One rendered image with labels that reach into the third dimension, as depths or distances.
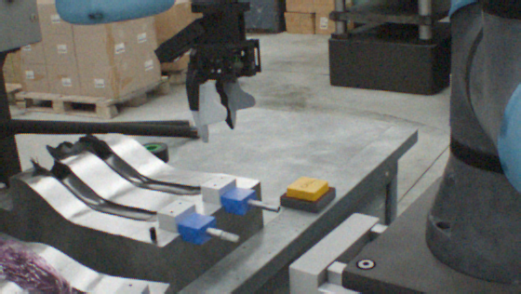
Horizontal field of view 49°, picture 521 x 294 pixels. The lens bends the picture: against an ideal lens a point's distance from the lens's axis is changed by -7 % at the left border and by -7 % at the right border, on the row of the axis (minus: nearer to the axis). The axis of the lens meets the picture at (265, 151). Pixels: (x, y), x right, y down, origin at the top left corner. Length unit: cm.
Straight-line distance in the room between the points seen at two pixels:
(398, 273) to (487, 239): 8
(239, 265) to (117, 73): 395
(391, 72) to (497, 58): 460
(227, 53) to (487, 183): 50
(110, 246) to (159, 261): 11
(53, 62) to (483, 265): 495
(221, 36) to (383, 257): 48
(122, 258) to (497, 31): 74
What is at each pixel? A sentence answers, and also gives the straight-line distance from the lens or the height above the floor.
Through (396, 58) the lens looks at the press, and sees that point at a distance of 489.
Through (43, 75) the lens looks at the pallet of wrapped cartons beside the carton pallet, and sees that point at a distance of 544.
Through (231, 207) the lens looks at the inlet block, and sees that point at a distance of 98.
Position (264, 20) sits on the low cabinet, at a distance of 797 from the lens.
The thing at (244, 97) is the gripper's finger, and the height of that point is 105.
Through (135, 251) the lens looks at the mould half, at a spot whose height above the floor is 87.
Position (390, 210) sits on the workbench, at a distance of 163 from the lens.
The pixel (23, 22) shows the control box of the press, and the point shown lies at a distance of 174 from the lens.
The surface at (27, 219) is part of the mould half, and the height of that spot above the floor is 86.
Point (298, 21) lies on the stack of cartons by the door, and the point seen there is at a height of 16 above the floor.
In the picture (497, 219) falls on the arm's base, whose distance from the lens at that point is 48.
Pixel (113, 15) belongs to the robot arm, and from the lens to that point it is 34.
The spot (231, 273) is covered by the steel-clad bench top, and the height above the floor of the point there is 80.
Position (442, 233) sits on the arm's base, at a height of 106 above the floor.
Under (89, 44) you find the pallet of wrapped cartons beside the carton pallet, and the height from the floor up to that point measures 58.
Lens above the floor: 130
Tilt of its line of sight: 20 degrees down
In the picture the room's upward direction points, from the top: 4 degrees counter-clockwise
